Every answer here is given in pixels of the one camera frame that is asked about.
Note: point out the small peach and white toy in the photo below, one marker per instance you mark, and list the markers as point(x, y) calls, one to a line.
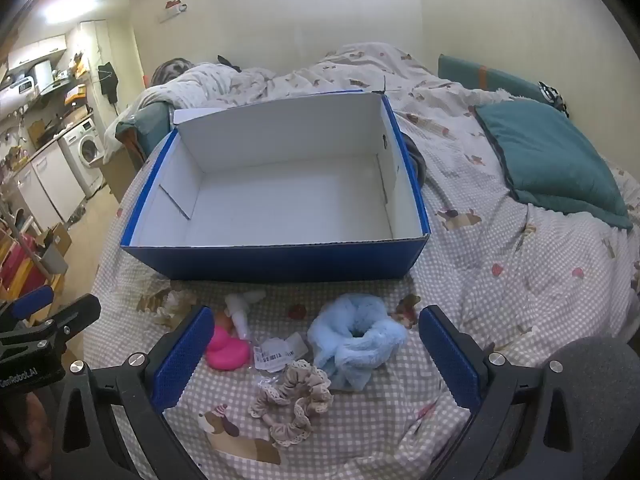
point(240, 320)

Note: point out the pink soft toy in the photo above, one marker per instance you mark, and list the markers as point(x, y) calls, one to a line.
point(227, 352)

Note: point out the red cloth on rack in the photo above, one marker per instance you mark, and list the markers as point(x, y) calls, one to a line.
point(15, 267)

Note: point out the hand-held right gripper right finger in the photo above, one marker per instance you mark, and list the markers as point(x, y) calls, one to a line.
point(450, 360)

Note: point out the light blue fluffy scrunchie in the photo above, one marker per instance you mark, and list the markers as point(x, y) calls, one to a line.
point(340, 355)

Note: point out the white fluffy pom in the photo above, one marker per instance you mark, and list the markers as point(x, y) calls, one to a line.
point(254, 296)

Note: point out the white kitchen cabinet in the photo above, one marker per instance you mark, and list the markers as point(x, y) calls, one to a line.
point(47, 185)

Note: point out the small black cloth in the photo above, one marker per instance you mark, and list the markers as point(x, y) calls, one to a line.
point(229, 63)

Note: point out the white washing machine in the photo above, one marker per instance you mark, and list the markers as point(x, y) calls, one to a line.
point(82, 152)

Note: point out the blue cardboard box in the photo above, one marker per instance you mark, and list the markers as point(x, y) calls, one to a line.
point(280, 195)

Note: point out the teal bed base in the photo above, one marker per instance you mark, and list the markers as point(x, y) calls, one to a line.
point(147, 127)

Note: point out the teal pillow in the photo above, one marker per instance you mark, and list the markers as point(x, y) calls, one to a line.
point(545, 160)

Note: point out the wall hook with red item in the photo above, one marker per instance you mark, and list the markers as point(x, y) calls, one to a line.
point(172, 7)

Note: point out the grey striped cloth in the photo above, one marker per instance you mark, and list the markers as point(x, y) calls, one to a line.
point(170, 69)

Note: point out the dark grey cloth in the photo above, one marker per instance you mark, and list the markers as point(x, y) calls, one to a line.
point(417, 160)

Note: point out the cream ruffled lace scrunchie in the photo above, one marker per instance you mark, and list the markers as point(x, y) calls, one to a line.
point(175, 305)

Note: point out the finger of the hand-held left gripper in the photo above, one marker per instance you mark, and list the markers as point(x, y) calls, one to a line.
point(30, 304)
point(65, 317)

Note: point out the teal cushion with orange stripe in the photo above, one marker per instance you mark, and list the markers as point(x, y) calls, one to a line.
point(465, 72)

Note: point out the black and white cloth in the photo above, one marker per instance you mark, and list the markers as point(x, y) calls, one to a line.
point(552, 94)

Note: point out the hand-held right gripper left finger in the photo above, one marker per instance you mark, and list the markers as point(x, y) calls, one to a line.
point(182, 360)

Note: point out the person's left hand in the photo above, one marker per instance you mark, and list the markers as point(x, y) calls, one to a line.
point(25, 435)

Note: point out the person's grey clothing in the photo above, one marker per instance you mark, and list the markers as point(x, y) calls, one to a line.
point(600, 410)

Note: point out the clear plastic bag with label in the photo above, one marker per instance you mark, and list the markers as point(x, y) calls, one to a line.
point(275, 352)

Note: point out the checked dog print duvet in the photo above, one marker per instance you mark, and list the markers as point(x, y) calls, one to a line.
point(490, 270)

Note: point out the beige lace scrunchie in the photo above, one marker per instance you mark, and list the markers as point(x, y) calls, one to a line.
point(310, 390)

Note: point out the white wall cabinet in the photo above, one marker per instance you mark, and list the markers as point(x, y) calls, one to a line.
point(37, 52)

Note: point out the open cardboard box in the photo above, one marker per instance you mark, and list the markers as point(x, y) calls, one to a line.
point(55, 247)

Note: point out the brown cardboard sheet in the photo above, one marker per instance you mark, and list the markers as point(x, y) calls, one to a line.
point(117, 177)

